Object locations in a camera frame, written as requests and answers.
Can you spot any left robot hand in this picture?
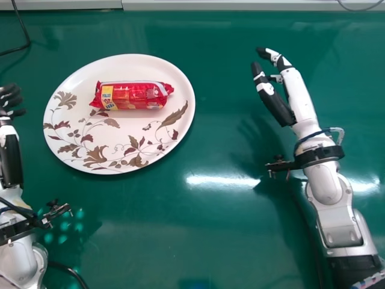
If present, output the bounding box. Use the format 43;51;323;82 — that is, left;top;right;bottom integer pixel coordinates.
0;83;40;244

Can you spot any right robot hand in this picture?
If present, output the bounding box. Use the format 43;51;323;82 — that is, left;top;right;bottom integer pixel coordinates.
250;47;346;169

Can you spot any red biscuit packet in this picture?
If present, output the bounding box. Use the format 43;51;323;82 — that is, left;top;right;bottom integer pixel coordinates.
88;79;176;111

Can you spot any plate with brown leaf pattern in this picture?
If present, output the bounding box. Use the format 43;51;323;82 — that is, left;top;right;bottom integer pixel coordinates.
43;53;196;175

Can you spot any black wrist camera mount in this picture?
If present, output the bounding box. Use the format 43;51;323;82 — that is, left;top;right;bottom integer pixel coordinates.
32;198;74;231
265;154;299;181

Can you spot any grey cable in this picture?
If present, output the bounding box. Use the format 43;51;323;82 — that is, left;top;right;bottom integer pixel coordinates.
336;0;382;12

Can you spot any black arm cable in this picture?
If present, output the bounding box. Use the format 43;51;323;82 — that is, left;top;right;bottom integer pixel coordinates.
47;261;90;289

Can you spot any black cable with plug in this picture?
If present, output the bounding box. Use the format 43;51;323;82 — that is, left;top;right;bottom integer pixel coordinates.
0;0;32;57

